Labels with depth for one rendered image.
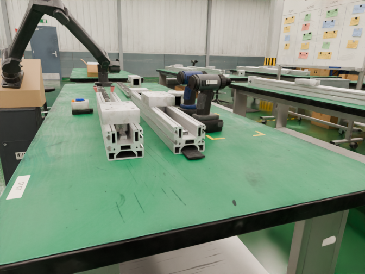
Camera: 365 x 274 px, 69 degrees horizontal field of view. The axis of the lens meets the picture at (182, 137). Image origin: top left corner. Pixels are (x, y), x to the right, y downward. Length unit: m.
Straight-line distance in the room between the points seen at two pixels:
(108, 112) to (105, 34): 11.75
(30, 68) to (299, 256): 1.56
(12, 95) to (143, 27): 11.38
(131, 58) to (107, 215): 12.18
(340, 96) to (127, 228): 1.93
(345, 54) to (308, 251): 3.16
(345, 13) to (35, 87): 3.40
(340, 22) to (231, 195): 3.50
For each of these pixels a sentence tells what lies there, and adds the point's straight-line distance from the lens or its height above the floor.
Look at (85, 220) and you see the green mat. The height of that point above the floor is 0.78.
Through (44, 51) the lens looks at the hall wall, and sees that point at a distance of 12.49.
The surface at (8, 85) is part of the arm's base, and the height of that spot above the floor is 0.89.
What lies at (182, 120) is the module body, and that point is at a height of 0.85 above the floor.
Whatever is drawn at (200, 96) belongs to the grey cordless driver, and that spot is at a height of 0.92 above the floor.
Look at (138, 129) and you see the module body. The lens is 0.74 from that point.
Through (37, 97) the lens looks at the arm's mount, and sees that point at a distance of 1.64.
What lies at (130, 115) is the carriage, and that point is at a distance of 0.80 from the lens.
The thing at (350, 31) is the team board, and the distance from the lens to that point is 3.83.
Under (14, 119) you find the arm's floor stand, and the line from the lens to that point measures 1.64.
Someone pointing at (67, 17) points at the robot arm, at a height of 1.22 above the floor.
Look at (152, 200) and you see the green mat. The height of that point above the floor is 0.78.
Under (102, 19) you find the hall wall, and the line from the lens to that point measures 12.59.
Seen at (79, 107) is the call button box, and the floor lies 0.82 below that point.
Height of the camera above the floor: 1.06
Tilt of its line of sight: 17 degrees down
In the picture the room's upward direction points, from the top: 1 degrees clockwise
